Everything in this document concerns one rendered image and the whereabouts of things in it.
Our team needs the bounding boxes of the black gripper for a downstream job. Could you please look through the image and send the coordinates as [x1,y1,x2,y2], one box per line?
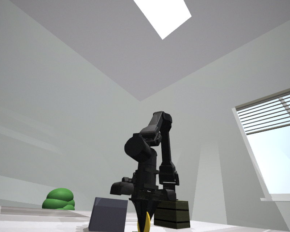
[110,164,177,232]

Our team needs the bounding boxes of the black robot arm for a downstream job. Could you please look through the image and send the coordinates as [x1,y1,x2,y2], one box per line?
[124,111,179,191]

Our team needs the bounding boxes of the gold coin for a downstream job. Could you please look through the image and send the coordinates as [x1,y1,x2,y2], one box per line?
[137,212,150,232]

